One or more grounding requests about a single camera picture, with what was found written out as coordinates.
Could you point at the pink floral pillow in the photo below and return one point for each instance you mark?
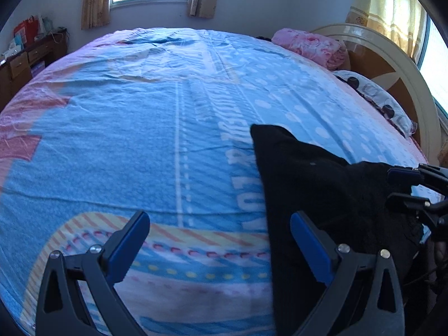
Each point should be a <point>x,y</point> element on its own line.
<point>311,43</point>

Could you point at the long yellow curtain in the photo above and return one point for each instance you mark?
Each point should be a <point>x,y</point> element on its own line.
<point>388,10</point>

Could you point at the wooden bed headboard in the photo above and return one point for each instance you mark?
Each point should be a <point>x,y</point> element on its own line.
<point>395,56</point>

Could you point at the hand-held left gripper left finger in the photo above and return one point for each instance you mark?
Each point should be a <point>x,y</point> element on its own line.
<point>127,245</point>

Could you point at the window behind headboard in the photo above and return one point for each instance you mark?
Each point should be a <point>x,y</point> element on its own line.
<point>435,66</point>

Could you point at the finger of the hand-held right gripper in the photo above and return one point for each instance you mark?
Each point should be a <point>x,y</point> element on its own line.
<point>402,175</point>
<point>402,201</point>

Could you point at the wooden desk with drawers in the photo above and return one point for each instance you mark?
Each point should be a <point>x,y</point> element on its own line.
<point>31,59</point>

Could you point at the white pillow with black print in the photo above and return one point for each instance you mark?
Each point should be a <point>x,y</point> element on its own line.
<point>378,94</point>

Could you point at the blue printed bed sheet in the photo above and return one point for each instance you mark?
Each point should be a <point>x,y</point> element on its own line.
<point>140,147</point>

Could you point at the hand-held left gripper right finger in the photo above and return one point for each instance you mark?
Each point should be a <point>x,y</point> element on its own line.
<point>313,245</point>

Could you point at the dark cloth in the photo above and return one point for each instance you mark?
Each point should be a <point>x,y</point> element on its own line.
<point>427,294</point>

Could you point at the black pants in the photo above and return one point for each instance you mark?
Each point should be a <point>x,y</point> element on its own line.
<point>315,189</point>

